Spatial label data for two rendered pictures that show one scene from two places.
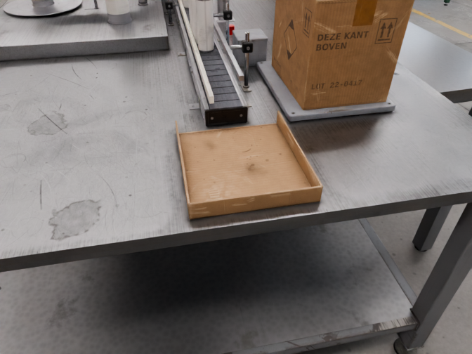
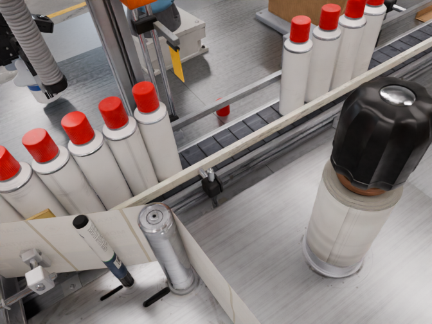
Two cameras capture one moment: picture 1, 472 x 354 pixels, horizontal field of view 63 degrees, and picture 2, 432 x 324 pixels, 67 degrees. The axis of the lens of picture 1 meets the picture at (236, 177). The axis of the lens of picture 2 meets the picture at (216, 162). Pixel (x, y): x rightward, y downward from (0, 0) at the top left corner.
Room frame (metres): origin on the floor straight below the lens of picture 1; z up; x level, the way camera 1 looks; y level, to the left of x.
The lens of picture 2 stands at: (1.73, 0.61, 1.37)
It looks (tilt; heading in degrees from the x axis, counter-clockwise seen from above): 50 degrees down; 255
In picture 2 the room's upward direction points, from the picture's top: 7 degrees counter-clockwise
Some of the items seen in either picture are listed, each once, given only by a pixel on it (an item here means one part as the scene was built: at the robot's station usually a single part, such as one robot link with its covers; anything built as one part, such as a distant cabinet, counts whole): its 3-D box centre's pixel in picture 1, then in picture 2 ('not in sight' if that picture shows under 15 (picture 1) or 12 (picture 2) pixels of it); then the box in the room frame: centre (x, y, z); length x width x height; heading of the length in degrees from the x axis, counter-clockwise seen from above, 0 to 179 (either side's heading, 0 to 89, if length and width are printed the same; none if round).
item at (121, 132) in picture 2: not in sight; (130, 152); (1.77, 0.22, 0.98); 0.05 x 0.05 x 0.20
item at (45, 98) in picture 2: not in sight; (42, 84); (1.94, -0.22, 0.88); 0.07 x 0.07 x 0.07
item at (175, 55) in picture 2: not in sight; (175, 61); (1.66, 0.18, 1.09); 0.03 x 0.01 x 0.06; 102
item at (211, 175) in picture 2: (169, 8); (213, 189); (1.65, 0.28, 0.89); 0.03 x 0.03 x 0.12; 12
